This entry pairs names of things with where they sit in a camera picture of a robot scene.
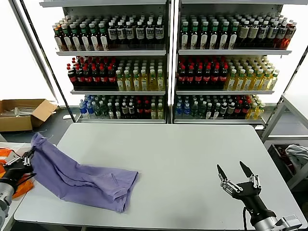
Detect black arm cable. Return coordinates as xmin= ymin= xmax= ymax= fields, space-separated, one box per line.
xmin=14 ymin=172 xmax=37 ymax=187
xmin=242 ymin=206 xmax=250 ymax=231

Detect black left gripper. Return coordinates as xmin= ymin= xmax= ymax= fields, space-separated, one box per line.
xmin=0 ymin=148 xmax=36 ymax=186

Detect orange white carton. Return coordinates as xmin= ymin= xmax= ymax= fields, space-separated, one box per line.
xmin=0 ymin=148 xmax=25 ymax=167

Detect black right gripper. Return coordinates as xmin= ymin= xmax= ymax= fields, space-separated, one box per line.
xmin=216 ymin=160 xmax=275 ymax=224

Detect grey slanted beam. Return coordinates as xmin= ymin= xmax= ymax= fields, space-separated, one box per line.
xmin=8 ymin=0 xmax=60 ymax=103

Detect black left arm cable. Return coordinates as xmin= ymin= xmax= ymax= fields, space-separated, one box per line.
xmin=14 ymin=172 xmax=37 ymax=187

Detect dark drink bottle brown cap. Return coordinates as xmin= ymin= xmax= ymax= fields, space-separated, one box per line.
xmin=53 ymin=25 xmax=64 ymax=51

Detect white cap dark label bottle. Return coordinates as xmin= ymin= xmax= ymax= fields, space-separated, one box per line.
xmin=116 ymin=21 xmax=126 ymax=49
xmin=125 ymin=21 xmax=135 ymax=49
xmin=257 ymin=20 xmax=269 ymax=48
xmin=107 ymin=21 xmax=118 ymax=49
xmin=267 ymin=21 xmax=279 ymax=48
xmin=145 ymin=21 xmax=154 ymax=49
xmin=135 ymin=21 xmax=145 ymax=49
xmin=154 ymin=20 xmax=165 ymax=49
xmin=276 ymin=21 xmax=288 ymax=48

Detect grey crumpled cloth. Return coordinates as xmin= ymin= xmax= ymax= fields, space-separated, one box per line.
xmin=285 ymin=143 xmax=308 ymax=169

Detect yellow juice bottle white cap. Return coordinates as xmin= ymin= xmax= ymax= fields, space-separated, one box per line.
xmin=132 ymin=69 xmax=141 ymax=91
xmin=116 ymin=70 xmax=125 ymax=91
xmin=226 ymin=69 xmax=237 ymax=91
xmin=252 ymin=69 xmax=263 ymax=91
xmin=235 ymin=69 xmax=246 ymax=91
xmin=261 ymin=69 xmax=272 ymax=91
xmin=148 ymin=69 xmax=157 ymax=91
xmin=140 ymin=69 xmax=149 ymax=91
xmin=156 ymin=69 xmax=166 ymax=91
xmin=124 ymin=70 xmax=133 ymax=91
xmin=269 ymin=69 xmax=280 ymax=91
xmin=244 ymin=69 xmax=255 ymax=91

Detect clear plastic tubes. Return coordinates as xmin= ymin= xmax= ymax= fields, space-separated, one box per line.
xmin=0 ymin=103 xmax=37 ymax=118

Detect open cardboard box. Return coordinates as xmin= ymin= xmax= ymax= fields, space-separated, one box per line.
xmin=0 ymin=99 xmax=58 ymax=132

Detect grey metal shelf rack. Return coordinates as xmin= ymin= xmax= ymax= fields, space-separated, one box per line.
xmin=172 ymin=0 xmax=293 ymax=126
xmin=39 ymin=0 xmax=172 ymax=125

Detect red fabric item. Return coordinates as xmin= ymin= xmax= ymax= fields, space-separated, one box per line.
xmin=278 ymin=147 xmax=294 ymax=175

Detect green cap white label bottle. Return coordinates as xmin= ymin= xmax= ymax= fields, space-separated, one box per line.
xmin=210 ymin=21 xmax=219 ymax=50
xmin=191 ymin=21 xmax=200 ymax=50
xmin=89 ymin=23 xmax=100 ymax=51
xmin=61 ymin=23 xmax=72 ymax=51
xmin=98 ymin=23 xmax=109 ymax=51
xmin=79 ymin=23 xmax=90 ymax=51
xmin=220 ymin=21 xmax=230 ymax=50
xmin=180 ymin=21 xmax=190 ymax=50
xmin=69 ymin=23 xmax=81 ymax=51
xmin=200 ymin=21 xmax=209 ymax=50
xmin=230 ymin=21 xmax=239 ymax=50

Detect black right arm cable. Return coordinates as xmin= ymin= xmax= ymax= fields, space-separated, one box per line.
xmin=242 ymin=206 xmax=250 ymax=231

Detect grey metal frame cart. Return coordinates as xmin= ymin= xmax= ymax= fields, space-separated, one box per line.
xmin=261 ymin=93 xmax=308 ymax=191

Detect orange cloth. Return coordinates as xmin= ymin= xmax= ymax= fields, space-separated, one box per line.
xmin=0 ymin=165 xmax=35 ymax=199

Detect black slanted pole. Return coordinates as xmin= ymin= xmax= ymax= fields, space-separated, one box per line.
xmin=264 ymin=45 xmax=308 ymax=130
xmin=19 ymin=0 xmax=77 ymax=123

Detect black storage bin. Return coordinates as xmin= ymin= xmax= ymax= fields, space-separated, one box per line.
xmin=267 ymin=143 xmax=308 ymax=191

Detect small red cap cola bottle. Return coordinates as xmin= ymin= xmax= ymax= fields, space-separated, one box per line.
xmin=234 ymin=100 xmax=243 ymax=118
xmin=136 ymin=101 xmax=144 ymax=119
xmin=242 ymin=100 xmax=250 ymax=118
xmin=143 ymin=101 xmax=152 ymax=119

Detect white cap beige label bottle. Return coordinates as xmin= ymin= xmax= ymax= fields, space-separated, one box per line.
xmin=239 ymin=20 xmax=250 ymax=48
xmin=248 ymin=20 xmax=259 ymax=48

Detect purple t-shirt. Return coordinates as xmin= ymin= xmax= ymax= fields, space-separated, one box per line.
xmin=30 ymin=132 xmax=140 ymax=214

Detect red drink bottle white cap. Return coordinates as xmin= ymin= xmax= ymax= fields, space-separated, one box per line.
xmin=285 ymin=21 xmax=297 ymax=49

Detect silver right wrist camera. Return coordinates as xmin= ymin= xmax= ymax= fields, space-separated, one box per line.
xmin=276 ymin=215 xmax=303 ymax=231

